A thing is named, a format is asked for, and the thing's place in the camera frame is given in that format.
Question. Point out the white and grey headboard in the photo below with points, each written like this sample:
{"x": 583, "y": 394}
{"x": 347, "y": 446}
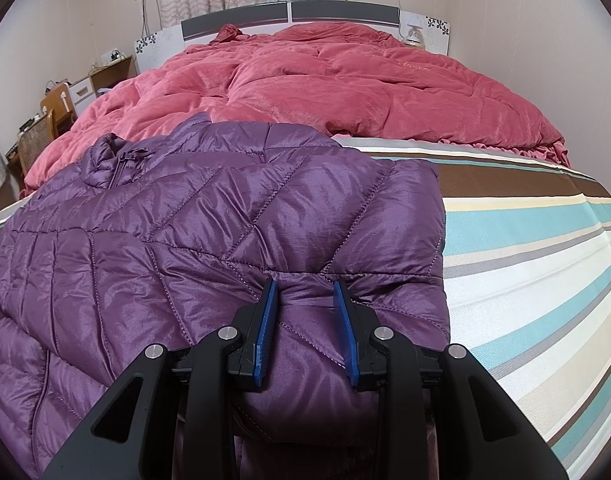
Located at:
{"x": 335, "y": 10}

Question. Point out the purple quilted down jacket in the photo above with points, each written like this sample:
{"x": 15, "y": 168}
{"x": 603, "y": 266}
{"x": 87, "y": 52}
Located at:
{"x": 185, "y": 235}

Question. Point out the white drawer cabinet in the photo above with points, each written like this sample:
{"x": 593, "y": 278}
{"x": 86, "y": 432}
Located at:
{"x": 80, "y": 95}

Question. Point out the striped bed sheet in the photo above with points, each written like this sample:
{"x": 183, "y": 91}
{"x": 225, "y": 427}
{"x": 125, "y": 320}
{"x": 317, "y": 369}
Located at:
{"x": 510, "y": 270}

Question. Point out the wicker chair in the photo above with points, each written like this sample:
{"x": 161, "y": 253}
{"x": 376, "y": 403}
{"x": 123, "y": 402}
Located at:
{"x": 35, "y": 137}

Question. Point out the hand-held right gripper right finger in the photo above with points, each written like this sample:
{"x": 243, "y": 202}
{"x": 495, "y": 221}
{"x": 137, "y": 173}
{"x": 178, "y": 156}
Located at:
{"x": 346, "y": 330}

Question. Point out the white table lamp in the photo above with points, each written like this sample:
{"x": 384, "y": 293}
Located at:
{"x": 413, "y": 36}

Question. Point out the red comforter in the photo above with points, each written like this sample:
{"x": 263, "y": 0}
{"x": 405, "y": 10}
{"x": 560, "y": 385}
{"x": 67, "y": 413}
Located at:
{"x": 335, "y": 85}

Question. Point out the wooden nightstand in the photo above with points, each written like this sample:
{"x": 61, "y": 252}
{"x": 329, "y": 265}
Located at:
{"x": 113, "y": 76}

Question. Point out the white power strip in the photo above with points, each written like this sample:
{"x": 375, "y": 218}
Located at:
{"x": 115, "y": 56}

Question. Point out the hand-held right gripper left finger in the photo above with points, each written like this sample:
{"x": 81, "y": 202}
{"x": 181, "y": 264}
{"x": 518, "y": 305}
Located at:
{"x": 265, "y": 330}

